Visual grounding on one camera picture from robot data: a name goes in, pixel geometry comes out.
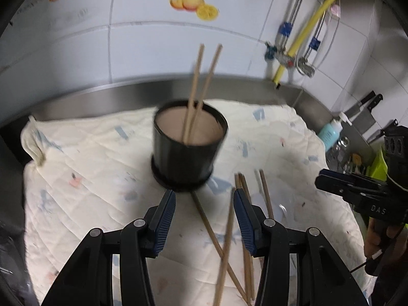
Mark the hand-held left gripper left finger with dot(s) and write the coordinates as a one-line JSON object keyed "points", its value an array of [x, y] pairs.
{"points": [[164, 223]]}

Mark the green plastic rack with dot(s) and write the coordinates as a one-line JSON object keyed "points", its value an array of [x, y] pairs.
{"points": [[379, 165]]}

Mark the white quilted cloth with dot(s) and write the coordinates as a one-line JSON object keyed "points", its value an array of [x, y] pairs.
{"points": [[95, 172]]}

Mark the person's right hand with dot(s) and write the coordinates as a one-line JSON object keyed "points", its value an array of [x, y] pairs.
{"points": [[373, 239]]}

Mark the plain metal valve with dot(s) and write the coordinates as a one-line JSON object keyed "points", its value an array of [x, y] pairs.
{"points": [[306, 67]]}

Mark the blue pump bottle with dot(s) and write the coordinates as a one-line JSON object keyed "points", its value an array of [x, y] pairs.
{"points": [[331, 132]]}

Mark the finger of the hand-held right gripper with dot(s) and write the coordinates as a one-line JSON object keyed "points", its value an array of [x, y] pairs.
{"points": [[350, 186]]}

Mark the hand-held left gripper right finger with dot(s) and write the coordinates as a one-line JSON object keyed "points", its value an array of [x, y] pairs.
{"points": [[244, 220]]}

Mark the black chopstick holder cup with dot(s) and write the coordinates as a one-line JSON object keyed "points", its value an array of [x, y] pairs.
{"points": [[181, 162]]}

